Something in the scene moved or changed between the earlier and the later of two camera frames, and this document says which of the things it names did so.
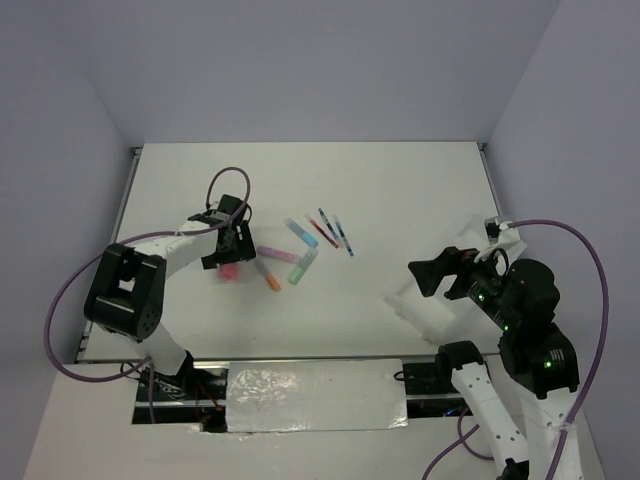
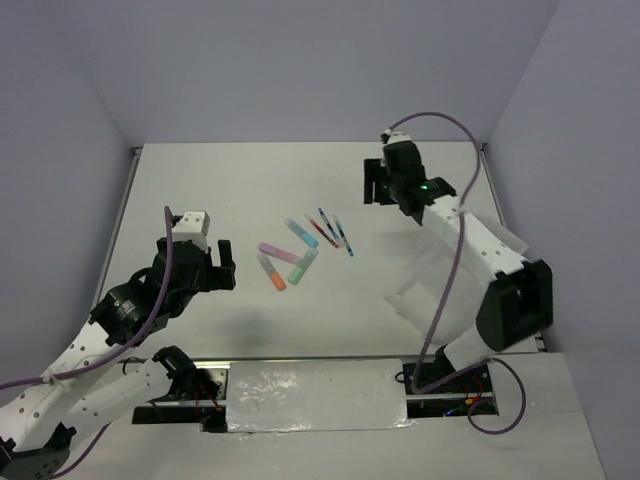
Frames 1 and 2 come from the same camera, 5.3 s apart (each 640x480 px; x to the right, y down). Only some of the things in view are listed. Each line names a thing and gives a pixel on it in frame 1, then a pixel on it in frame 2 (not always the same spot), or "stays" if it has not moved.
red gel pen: x=321 y=230 stays
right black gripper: x=428 y=272 to x=373 y=172
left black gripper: x=243 y=251 to x=222 y=276
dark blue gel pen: x=336 y=238 stays
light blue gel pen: x=343 y=235 stays
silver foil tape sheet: x=321 y=395 stays
